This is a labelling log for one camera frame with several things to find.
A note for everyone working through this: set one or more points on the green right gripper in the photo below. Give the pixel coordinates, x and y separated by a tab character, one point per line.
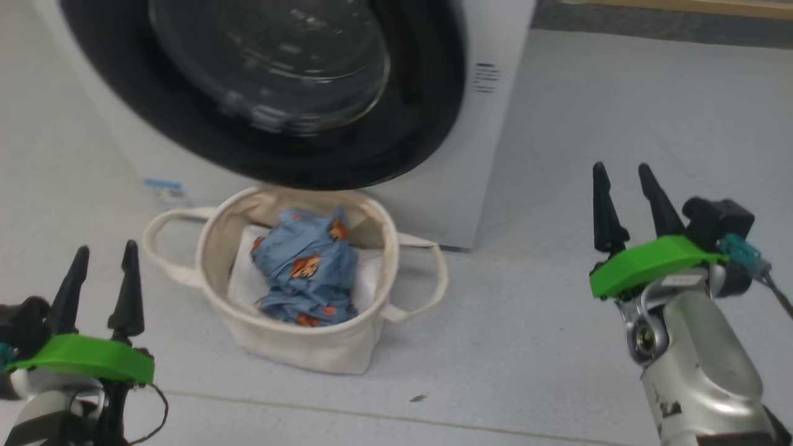
650	260

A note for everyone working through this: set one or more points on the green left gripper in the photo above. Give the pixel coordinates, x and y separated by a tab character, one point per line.
87	359

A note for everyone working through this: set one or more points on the blue owl-print garment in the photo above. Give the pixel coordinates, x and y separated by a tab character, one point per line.
306	272

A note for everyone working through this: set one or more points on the black washing machine door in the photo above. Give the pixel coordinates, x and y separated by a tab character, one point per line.
266	62

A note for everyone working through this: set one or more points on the white front-load washing machine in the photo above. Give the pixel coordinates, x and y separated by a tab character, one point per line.
495	155

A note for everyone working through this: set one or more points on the cream canvas laundry basket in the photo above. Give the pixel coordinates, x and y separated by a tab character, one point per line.
310	347

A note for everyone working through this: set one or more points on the blue energy label sticker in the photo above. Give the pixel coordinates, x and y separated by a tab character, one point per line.
166	192

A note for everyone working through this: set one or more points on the small printed text label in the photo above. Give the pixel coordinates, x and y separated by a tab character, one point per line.
486	77

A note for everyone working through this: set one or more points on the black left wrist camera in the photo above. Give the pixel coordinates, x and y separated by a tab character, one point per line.
25	322

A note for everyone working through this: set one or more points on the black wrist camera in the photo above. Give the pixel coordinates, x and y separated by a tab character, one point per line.
25	322
718	220

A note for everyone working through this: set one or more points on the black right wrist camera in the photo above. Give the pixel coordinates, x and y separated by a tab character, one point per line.
718	220

